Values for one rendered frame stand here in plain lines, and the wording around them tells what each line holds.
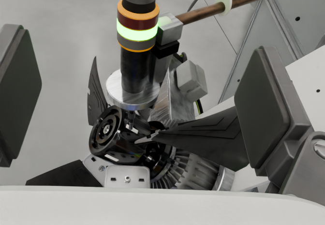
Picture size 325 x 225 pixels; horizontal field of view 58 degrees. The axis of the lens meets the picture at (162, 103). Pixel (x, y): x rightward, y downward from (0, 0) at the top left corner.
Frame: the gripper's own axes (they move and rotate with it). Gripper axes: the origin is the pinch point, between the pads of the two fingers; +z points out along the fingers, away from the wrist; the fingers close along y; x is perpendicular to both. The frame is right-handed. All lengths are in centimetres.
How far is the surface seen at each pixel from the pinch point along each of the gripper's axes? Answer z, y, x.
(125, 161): 23, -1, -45
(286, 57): 97, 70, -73
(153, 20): 17.7, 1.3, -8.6
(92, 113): 50, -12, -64
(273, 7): 128, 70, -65
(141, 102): 16.1, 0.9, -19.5
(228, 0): 26.1, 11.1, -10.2
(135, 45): 17.0, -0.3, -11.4
